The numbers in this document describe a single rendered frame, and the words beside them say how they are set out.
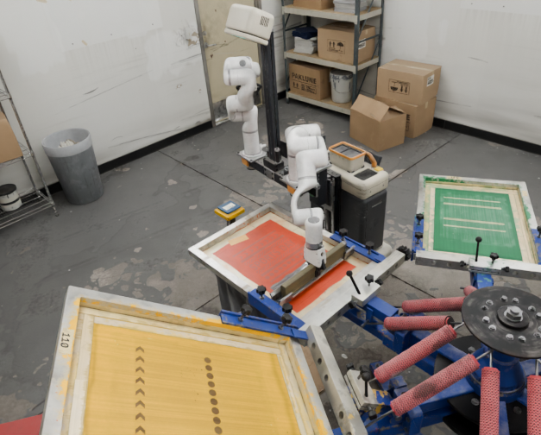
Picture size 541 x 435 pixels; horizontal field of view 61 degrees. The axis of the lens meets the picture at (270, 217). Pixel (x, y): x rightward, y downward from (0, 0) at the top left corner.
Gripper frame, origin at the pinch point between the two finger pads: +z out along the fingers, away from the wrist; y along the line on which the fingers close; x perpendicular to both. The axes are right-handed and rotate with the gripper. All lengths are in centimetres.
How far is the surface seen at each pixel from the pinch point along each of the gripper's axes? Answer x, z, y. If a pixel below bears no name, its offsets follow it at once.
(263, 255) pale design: 3.8, 5.9, 31.4
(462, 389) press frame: 12, 0, -78
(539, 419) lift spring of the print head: 20, -18, -102
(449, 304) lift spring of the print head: -4, -17, -62
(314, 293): 6.6, 6.1, -5.7
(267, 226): -15, 6, 48
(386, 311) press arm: 1.0, -2.3, -39.6
